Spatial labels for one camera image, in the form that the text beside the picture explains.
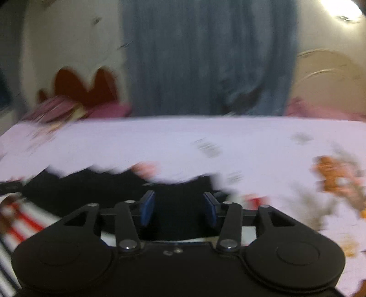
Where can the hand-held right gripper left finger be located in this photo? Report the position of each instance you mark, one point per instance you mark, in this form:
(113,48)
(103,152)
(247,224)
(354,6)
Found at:
(148,210)

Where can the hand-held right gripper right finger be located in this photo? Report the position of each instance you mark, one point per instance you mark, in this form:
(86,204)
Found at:
(210,212)

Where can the striped knit sweater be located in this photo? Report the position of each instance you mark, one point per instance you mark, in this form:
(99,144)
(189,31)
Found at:
(85,194)

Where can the pink floral bed sheet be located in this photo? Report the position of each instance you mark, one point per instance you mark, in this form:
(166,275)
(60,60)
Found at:
(228,142)

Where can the red scalloped headboard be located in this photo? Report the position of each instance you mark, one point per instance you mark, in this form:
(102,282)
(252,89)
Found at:
(83,85)

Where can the pink pillow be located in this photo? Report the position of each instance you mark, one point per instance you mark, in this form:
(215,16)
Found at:
(314,110)

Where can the wide blue curtain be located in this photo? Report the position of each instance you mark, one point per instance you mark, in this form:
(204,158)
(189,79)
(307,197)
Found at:
(206,57)

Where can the cream arched headboard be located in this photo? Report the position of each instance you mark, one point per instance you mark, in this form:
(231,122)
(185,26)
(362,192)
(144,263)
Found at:
(328,82)

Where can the wall lamp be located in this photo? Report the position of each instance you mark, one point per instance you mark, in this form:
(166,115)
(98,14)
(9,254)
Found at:
(340,8)

